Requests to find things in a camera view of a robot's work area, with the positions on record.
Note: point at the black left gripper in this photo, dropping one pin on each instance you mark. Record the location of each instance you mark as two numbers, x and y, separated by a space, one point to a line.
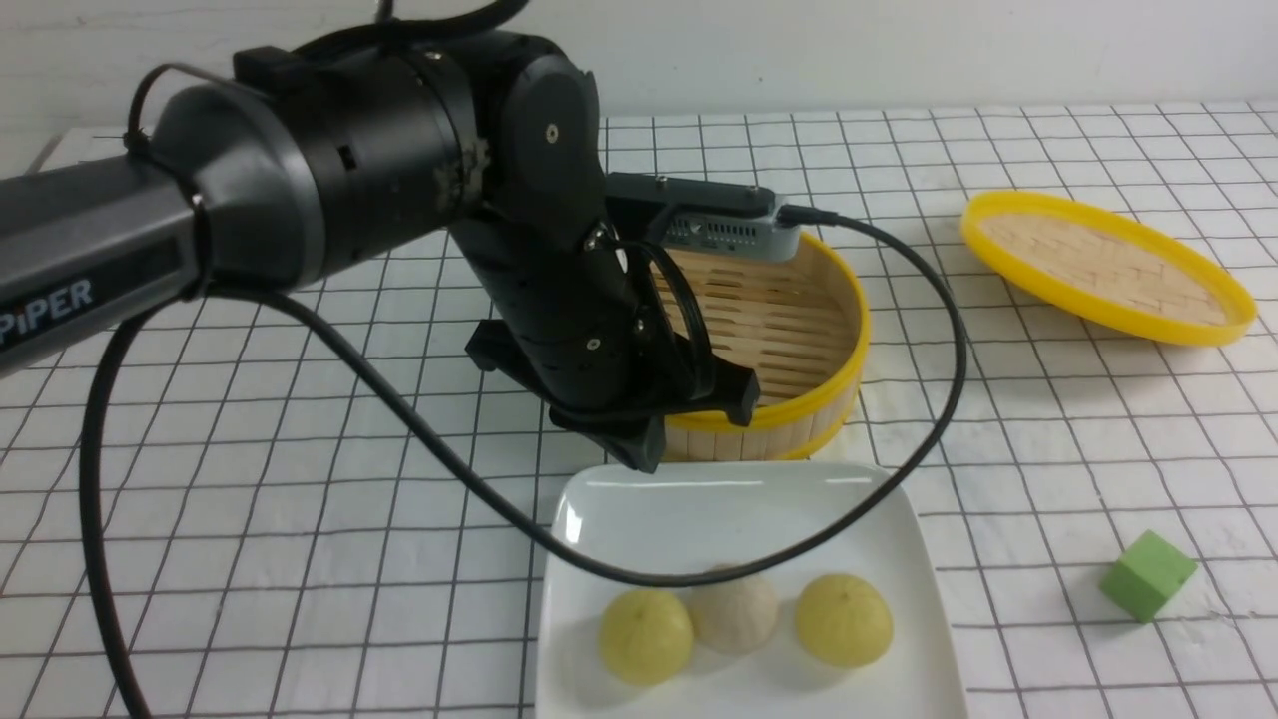
574 329

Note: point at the yellow steamed bun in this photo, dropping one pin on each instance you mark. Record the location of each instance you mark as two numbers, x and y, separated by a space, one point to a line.
645 637
843 621

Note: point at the beige steamed bun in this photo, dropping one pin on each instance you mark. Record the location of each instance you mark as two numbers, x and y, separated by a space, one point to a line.
736 617

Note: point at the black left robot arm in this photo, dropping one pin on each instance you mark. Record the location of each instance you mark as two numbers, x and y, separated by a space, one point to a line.
308 163

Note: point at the white square plate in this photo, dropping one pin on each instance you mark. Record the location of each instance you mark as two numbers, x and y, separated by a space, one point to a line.
690 517

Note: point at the yellow bamboo steamer basket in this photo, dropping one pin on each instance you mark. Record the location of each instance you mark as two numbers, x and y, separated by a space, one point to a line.
803 327

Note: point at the white grid tablecloth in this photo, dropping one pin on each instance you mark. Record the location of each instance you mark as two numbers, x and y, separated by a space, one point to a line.
282 548

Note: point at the yellow bamboo steamer lid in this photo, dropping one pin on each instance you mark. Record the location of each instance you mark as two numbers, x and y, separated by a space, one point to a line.
1107 269

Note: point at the green cube block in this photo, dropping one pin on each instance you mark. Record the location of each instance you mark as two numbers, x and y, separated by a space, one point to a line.
1149 573

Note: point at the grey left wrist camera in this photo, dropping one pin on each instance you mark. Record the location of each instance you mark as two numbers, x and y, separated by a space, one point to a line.
701 216

